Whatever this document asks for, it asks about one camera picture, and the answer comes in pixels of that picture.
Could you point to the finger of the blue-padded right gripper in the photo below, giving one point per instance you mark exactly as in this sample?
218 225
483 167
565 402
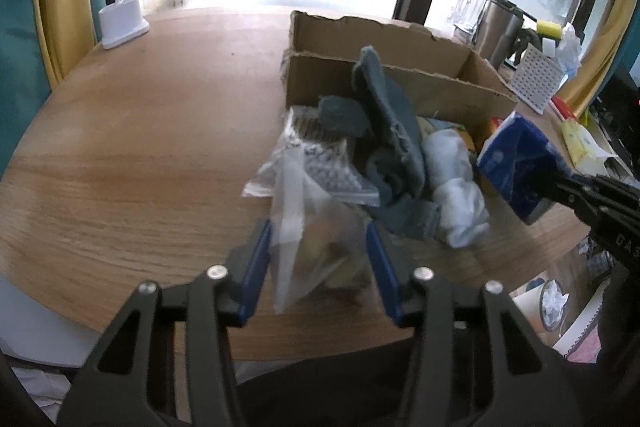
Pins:
534 152
524 193

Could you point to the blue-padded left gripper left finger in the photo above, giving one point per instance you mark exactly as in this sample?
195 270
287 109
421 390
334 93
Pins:
128 378

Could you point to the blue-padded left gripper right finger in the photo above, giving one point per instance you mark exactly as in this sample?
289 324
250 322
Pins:
476 361

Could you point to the blue snack packet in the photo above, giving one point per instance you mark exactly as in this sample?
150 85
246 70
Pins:
518 158

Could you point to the white sock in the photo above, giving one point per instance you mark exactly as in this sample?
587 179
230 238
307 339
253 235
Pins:
463 214

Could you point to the grey-blue knitted gloves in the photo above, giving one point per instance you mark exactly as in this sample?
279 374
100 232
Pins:
380 118

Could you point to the clear zip bag with snacks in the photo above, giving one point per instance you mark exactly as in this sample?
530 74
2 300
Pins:
317 244

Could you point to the cotton swab bag with barcode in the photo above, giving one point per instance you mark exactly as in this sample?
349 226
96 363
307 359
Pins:
325 158

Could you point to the red flat box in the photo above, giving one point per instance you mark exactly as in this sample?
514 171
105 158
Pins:
560 108

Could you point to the yellow tissue pack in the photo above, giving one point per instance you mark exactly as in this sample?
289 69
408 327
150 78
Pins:
587 156

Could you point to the white perforated basket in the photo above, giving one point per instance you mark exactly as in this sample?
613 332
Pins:
536 79

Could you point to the white bin with paper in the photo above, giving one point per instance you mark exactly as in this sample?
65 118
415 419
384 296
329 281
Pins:
543 306

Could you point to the crumpled clear plastic bag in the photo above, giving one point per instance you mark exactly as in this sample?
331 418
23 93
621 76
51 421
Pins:
567 53

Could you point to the yellow sponge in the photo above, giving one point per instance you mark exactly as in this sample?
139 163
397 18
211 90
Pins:
548 29

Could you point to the brown cardboard box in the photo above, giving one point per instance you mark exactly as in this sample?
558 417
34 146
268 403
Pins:
442 78

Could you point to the stainless steel tumbler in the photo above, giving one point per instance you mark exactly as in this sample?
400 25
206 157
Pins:
496 30

